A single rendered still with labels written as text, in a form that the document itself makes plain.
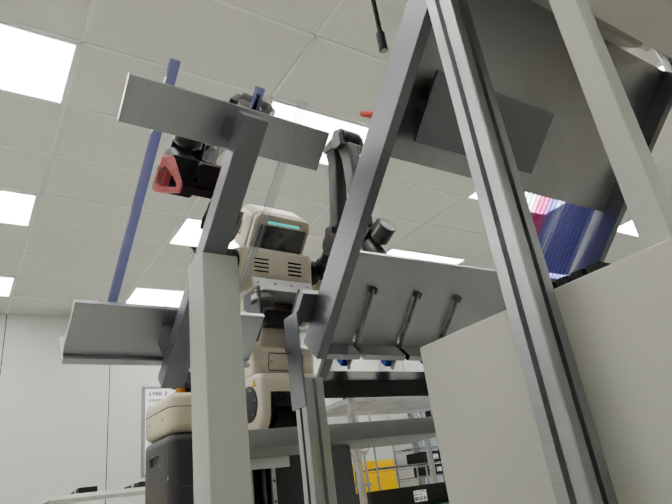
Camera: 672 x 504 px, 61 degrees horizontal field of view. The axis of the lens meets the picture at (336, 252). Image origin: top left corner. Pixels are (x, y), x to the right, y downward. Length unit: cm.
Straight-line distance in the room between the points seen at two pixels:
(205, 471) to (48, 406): 690
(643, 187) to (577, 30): 21
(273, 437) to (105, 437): 647
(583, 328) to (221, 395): 47
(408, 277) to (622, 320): 58
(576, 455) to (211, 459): 45
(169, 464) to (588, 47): 156
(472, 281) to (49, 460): 674
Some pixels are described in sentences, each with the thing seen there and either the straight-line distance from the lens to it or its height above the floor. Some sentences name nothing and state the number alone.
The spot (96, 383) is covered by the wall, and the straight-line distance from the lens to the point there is 782.
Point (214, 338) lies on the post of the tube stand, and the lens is 84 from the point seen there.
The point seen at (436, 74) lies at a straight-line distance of 99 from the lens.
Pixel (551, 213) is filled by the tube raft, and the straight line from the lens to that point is 135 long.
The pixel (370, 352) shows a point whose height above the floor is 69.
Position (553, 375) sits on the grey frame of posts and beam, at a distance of 62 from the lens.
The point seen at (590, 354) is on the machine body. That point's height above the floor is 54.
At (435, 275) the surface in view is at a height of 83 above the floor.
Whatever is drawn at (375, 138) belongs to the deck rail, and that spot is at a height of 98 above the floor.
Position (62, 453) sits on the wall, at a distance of 763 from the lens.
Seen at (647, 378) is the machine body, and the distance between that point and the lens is 62.
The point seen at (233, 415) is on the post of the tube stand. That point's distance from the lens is 83.
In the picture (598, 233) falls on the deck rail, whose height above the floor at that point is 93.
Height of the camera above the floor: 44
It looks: 24 degrees up
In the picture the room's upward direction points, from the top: 8 degrees counter-clockwise
